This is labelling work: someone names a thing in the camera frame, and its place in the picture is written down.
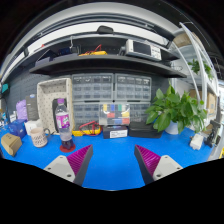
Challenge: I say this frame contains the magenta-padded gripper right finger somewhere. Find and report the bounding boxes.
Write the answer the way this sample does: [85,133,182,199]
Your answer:
[133,144,184,185]

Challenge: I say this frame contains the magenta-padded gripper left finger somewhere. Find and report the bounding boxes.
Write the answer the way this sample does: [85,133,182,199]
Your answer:
[43,144,94,187]

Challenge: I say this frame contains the flat round red coaster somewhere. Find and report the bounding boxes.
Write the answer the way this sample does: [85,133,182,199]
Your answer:
[59,143,77,154]

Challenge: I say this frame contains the beige patterned mug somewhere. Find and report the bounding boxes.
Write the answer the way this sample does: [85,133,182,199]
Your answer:
[29,126,51,148]

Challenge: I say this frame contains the white power adapter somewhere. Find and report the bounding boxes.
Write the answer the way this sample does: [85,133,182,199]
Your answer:
[189,133,204,151]

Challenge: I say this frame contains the yellow multimeter with red leads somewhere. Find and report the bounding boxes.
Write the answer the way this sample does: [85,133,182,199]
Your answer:
[71,120,103,138]

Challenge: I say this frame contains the flat black case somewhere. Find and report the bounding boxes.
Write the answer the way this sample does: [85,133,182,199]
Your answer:
[128,121,164,139]

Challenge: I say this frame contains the black rectangular pad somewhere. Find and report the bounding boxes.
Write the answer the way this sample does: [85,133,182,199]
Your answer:
[51,98,68,133]

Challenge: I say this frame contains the brown cardboard box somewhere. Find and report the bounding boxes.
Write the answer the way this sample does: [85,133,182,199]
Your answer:
[0,133,23,158]

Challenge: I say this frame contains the green potted plant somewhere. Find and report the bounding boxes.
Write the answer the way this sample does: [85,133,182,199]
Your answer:
[144,84,208,135]

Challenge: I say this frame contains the black stand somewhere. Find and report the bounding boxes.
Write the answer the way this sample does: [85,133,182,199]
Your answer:
[203,119,222,148]

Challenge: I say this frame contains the blue box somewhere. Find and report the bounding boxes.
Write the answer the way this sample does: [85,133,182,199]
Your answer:
[8,119,28,139]

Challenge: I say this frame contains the black box with white label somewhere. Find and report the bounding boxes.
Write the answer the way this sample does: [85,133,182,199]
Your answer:
[102,125,129,140]

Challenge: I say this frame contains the dark grey flat box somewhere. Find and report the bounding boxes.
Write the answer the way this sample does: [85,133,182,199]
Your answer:
[25,94,39,122]

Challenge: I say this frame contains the beige perforated tray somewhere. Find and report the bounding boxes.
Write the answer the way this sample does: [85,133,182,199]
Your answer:
[36,77,74,135]

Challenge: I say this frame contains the purple pouch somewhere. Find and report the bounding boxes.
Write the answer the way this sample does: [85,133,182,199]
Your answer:
[15,99,29,122]

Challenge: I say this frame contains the clear organizer with coloured parts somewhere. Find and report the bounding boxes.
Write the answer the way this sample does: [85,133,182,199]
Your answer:
[98,103,132,127]

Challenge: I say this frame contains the white shelf unit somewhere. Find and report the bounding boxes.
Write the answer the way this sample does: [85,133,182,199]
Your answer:
[173,21,224,161]

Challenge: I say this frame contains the teal object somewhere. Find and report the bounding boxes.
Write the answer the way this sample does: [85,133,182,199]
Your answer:
[0,83,10,94]

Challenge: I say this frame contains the black shelf unit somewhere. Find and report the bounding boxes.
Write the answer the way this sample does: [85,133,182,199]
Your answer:
[0,3,188,79]

